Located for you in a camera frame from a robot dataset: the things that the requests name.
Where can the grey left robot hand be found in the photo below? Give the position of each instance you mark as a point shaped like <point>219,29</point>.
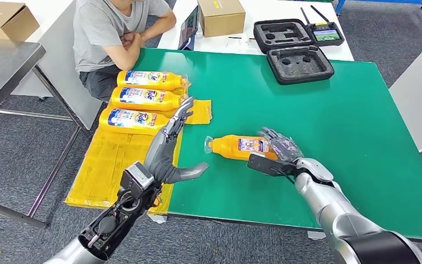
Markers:
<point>163,156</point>

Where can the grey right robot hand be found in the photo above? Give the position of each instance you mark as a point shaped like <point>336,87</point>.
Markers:
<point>285,147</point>

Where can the orange detergent bottle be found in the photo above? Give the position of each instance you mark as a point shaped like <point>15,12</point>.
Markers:
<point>142,81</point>
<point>229,147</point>
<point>142,100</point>
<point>131,122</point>

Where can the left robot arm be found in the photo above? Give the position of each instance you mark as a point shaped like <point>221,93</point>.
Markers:
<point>116,218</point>

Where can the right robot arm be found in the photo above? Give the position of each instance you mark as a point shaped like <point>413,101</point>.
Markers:
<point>342,215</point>

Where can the yellow plastic sheet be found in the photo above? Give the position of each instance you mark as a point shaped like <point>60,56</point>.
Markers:
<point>109,167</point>

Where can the open black foam case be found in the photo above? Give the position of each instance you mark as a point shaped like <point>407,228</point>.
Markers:
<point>299,73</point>

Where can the small clear plastic item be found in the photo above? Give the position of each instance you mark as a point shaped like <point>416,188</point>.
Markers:
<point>241,42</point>

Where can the black remote controller with screen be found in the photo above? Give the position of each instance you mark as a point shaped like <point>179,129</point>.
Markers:
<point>327,35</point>

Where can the dark tablet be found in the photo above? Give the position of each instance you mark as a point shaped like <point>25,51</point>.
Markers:
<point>189,28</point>

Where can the long white table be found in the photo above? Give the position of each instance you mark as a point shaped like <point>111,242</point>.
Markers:
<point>269,11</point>

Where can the seated person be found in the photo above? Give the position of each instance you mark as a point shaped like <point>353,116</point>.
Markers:
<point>98,32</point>

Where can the cardboard box with yellow label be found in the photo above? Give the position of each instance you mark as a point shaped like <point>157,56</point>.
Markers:
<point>221,19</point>

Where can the blue metal rack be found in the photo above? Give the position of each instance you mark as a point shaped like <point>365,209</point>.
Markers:
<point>396,1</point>

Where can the steel table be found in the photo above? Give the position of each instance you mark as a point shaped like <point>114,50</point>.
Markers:
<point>0,69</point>

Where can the plain cardboard box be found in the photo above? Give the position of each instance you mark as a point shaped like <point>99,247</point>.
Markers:
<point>3,22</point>

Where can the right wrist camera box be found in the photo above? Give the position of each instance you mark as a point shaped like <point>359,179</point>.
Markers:
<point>269,165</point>

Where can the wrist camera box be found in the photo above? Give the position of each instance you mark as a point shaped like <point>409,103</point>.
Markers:
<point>269,165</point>
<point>136,180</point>

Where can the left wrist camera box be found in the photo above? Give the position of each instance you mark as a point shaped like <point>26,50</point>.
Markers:
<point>136,180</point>

